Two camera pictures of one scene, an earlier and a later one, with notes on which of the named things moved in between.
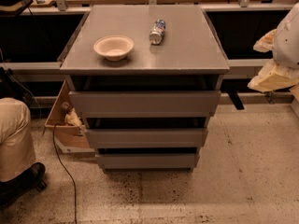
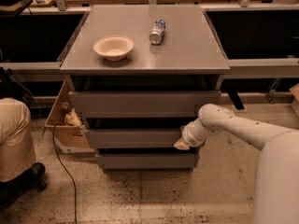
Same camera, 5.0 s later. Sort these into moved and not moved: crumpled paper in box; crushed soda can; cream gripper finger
Moved: cream gripper finger
Not moved: crumpled paper in box; crushed soda can
